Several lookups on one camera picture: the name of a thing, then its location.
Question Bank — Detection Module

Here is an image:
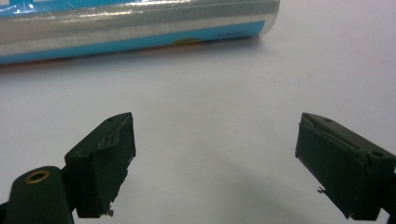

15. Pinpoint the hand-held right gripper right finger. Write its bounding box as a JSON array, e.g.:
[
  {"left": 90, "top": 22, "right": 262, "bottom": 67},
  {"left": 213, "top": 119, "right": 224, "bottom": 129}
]
[{"left": 294, "top": 112, "right": 396, "bottom": 221}]

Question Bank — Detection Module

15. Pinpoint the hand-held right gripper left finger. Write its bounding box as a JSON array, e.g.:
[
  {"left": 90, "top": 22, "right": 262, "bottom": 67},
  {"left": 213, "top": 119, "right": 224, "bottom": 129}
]
[{"left": 64, "top": 112, "right": 137, "bottom": 219}]

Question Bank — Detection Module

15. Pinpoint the blue and silver wrap roll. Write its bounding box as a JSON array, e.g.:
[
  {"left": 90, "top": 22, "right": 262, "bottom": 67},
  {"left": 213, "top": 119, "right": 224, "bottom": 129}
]
[{"left": 0, "top": 0, "right": 281, "bottom": 66}]

